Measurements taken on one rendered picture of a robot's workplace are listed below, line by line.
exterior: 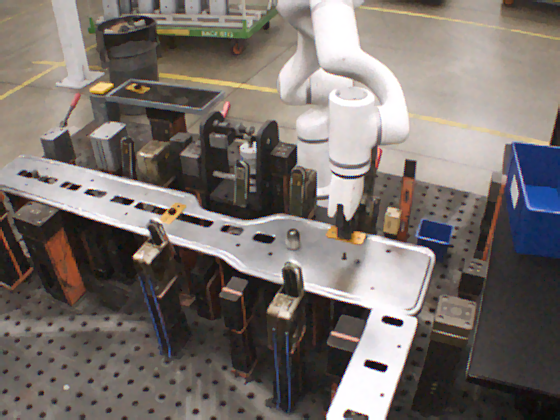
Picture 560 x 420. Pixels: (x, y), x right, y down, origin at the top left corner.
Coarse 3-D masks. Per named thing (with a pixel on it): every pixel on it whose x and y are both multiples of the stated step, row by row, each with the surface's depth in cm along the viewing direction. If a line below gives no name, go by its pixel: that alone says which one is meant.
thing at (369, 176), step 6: (372, 150) 118; (372, 156) 119; (372, 162) 119; (372, 168) 120; (366, 174) 122; (372, 174) 121; (366, 180) 123; (372, 180) 122; (366, 186) 124; (372, 186) 123; (366, 192) 124; (366, 210) 126
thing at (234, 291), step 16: (224, 288) 115; (240, 288) 115; (224, 304) 114; (240, 304) 114; (224, 320) 118; (240, 320) 116; (240, 336) 121; (240, 352) 126; (256, 352) 131; (240, 368) 129
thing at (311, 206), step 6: (306, 168) 138; (312, 174) 135; (306, 180) 135; (312, 180) 135; (306, 186) 132; (312, 186) 136; (306, 192) 133; (312, 192) 137; (306, 198) 135; (312, 198) 138; (306, 204) 136; (312, 204) 139; (306, 210) 137; (312, 210) 141; (300, 216) 139; (306, 216) 138; (312, 216) 141
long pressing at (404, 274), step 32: (32, 160) 162; (32, 192) 147; (64, 192) 146; (128, 192) 144; (160, 192) 144; (128, 224) 133; (192, 224) 132; (224, 224) 131; (256, 224) 131; (288, 224) 130; (320, 224) 129; (224, 256) 122; (256, 256) 122; (288, 256) 121; (320, 256) 121; (352, 256) 120; (384, 256) 120; (416, 256) 119; (320, 288) 113; (352, 288) 112; (384, 288) 112; (416, 288) 111
